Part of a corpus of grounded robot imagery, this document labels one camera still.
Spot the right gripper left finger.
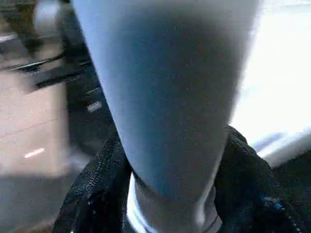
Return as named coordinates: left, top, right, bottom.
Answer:
left=52, top=133, right=134, bottom=233

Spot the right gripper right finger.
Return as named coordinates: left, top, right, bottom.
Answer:
left=214, top=125, right=311, bottom=233

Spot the white plastic table leg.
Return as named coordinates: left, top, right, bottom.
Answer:
left=70, top=0, right=260, bottom=233

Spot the white compartment tray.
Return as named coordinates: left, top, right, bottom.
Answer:
left=228, top=0, right=311, bottom=168

